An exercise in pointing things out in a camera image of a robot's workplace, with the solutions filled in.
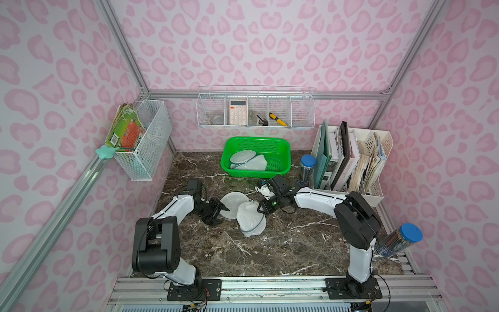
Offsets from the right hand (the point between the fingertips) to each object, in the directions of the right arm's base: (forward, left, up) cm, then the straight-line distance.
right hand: (260, 207), depth 91 cm
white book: (+11, -39, +18) cm, 45 cm away
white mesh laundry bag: (-8, +4, +3) cm, 9 cm away
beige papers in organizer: (+15, -48, +14) cm, 52 cm away
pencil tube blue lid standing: (+13, -22, +12) cm, 28 cm away
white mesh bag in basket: (+27, +7, +3) cm, 28 cm away
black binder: (+12, -35, +25) cm, 45 cm away
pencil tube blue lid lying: (-18, -50, +10) cm, 54 cm away
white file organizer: (+14, -61, -8) cm, 63 cm away
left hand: (-3, +15, +3) cm, 16 cm away
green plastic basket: (+38, -10, -1) cm, 39 cm away
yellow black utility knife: (+38, -7, +23) cm, 45 cm away
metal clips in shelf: (+32, -1, +25) cm, 41 cm away
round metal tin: (+36, +22, +23) cm, 48 cm away
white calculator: (+37, +11, +27) cm, 47 cm away
